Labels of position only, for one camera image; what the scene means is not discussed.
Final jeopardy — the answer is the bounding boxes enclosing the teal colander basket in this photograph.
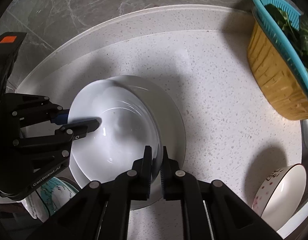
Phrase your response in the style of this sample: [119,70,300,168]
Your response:
[252,0,308,97]

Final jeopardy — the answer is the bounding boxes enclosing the yellow basin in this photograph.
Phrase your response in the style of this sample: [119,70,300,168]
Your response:
[247,22,308,120]

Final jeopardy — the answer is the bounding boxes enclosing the grey rimmed white plate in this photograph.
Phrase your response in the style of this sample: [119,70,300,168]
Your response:
[68,75,186,210]

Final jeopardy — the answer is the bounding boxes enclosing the large teal floral plate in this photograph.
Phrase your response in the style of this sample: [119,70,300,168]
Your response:
[34,177,78,222]

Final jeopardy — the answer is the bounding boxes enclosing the large white bowl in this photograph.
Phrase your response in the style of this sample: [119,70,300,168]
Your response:
[68,80,163,183]

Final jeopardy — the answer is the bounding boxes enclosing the green leafy vegetables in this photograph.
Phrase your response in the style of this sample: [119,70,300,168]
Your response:
[265,4,308,72]

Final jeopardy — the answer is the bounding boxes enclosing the small teal floral plate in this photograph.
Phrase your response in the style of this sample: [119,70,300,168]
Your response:
[20,191,50,222]

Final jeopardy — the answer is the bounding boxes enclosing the red-rimmed patterned bowl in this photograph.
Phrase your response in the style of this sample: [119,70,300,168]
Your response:
[252,164,306,231]

